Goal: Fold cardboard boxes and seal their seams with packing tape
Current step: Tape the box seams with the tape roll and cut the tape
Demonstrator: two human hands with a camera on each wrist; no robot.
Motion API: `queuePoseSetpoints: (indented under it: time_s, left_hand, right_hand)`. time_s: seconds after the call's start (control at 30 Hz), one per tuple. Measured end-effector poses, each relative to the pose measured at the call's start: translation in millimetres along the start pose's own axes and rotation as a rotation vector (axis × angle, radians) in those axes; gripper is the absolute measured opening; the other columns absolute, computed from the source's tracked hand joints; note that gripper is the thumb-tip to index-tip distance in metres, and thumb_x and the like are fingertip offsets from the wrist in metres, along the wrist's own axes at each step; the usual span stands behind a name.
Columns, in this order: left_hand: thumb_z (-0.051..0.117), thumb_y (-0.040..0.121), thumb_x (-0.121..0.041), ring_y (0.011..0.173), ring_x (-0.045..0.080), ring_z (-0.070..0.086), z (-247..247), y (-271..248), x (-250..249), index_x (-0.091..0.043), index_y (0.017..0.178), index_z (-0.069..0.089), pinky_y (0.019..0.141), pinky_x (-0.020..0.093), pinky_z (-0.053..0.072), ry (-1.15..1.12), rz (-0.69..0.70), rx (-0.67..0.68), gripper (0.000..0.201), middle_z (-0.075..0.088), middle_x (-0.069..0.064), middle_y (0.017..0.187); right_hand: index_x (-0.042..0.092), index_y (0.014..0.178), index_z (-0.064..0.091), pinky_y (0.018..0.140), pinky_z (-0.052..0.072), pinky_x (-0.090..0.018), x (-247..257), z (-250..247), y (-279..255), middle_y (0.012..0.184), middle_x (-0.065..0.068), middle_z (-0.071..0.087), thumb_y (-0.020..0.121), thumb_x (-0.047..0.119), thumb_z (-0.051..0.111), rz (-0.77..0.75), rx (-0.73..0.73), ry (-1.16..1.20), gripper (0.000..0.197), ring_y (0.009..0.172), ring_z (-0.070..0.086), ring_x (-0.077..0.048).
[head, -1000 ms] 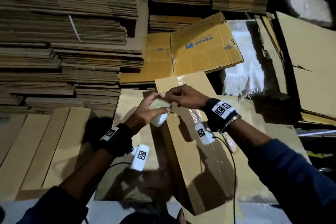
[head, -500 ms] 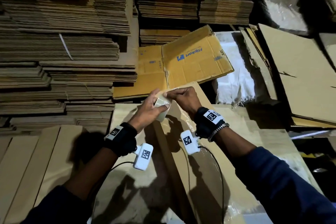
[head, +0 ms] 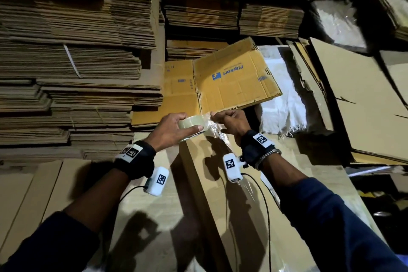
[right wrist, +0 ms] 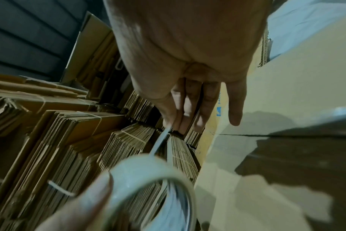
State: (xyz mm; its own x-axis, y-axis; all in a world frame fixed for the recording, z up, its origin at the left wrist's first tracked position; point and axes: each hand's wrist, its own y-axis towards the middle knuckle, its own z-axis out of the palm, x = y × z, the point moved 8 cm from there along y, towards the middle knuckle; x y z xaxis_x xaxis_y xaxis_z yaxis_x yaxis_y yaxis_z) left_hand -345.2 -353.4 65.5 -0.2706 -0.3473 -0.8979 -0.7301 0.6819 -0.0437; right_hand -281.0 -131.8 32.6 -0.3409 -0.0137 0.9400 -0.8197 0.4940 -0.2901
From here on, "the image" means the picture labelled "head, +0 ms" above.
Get person's left hand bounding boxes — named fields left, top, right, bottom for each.
left=143, top=112, right=205, bottom=153

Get clear tape roll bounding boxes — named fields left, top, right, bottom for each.
left=176, top=113, right=232, bottom=146

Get white plastic sack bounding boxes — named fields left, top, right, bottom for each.
left=254, top=45, right=311, bottom=137

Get plywood work board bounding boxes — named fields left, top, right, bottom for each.
left=102, top=130, right=386, bottom=272

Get yellow carton with blue print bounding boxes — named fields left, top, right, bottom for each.
left=193, top=37, right=284, bottom=117

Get pile of brown cartons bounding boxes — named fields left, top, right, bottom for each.
left=286, top=37, right=408, bottom=169

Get person's right forearm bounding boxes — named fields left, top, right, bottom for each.
left=260, top=153, right=408, bottom=272

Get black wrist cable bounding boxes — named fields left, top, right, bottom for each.
left=117, top=184, right=148, bottom=206
left=240, top=172, right=273, bottom=272

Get stacks of flat cardboard bundles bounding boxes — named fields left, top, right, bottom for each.
left=0, top=0, right=345, bottom=162

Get person's left forearm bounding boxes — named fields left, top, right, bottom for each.
left=0, top=168, right=133, bottom=272

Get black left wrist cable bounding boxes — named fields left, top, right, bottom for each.
left=117, top=184, right=148, bottom=206

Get clear plastic sheet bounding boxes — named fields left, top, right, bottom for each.
left=312, top=0, right=370, bottom=54

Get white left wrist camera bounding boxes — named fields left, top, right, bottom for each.
left=143, top=166, right=172, bottom=198

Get person's right hand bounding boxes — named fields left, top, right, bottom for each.
left=211, top=108, right=253, bottom=149

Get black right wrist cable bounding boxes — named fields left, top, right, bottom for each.
left=240, top=172, right=273, bottom=272

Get silver bracelet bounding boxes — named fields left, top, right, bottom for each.
left=256, top=147, right=283, bottom=171

